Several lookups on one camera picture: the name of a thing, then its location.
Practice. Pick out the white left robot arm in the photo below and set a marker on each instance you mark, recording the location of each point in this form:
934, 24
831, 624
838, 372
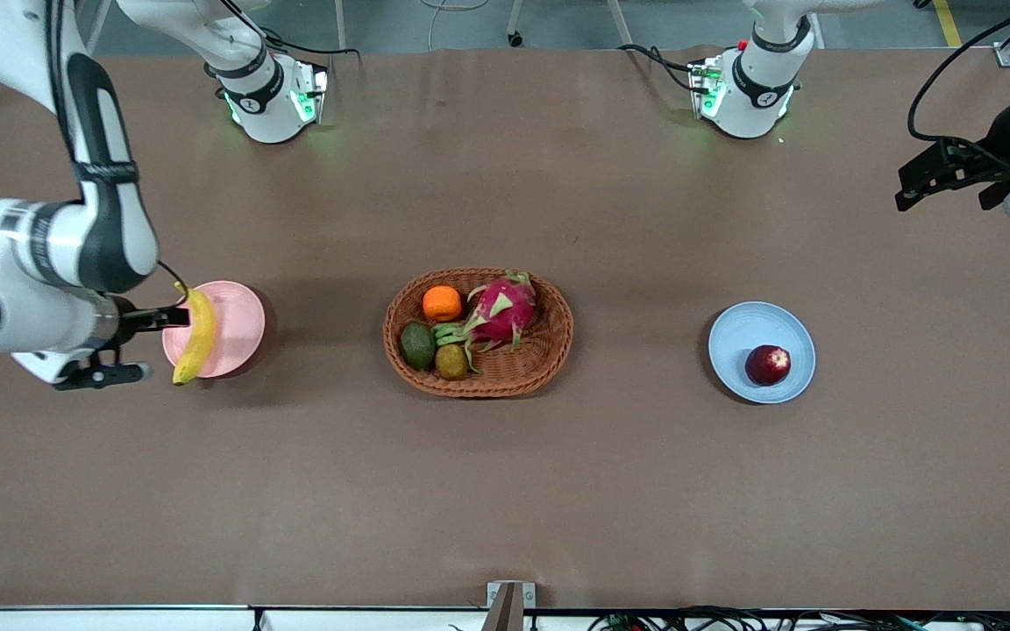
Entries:
755, 88

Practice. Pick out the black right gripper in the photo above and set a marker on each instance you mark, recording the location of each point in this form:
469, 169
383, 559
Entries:
131, 317

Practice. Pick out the brown wicker basket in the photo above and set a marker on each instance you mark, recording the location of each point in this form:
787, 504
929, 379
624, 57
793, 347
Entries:
514, 372

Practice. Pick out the metal table edge bracket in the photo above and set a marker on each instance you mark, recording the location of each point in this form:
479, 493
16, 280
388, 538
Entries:
509, 605

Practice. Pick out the dark green avocado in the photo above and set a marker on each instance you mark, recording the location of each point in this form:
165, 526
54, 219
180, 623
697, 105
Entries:
417, 346

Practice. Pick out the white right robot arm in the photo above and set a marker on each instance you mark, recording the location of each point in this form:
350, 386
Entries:
32, 254

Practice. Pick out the chair leg with caster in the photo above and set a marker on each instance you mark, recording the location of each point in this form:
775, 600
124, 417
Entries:
517, 38

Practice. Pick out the light blue plate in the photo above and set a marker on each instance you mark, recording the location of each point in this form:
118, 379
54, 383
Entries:
746, 329

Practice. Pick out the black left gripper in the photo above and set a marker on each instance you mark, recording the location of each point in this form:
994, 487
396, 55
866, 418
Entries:
989, 151

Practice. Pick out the pink plate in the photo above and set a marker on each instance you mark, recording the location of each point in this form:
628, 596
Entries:
238, 329

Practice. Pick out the pink dragon fruit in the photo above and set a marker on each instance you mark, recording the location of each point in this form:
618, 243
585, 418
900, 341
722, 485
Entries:
501, 308

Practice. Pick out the dark red apple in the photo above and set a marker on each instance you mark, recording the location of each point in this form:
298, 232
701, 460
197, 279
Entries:
766, 366

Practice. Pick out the orange fruit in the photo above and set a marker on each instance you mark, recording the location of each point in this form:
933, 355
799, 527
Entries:
442, 304

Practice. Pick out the grey metal leg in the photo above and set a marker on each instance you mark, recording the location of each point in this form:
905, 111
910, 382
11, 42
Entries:
619, 22
340, 22

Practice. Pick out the small aluminium corner bracket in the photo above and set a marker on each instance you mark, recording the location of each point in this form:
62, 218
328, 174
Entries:
1009, 54

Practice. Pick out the brown-green kiwi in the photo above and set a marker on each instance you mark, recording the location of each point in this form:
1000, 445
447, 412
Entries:
451, 362

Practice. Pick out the yellow banana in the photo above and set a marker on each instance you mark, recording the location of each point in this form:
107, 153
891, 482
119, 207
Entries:
201, 337

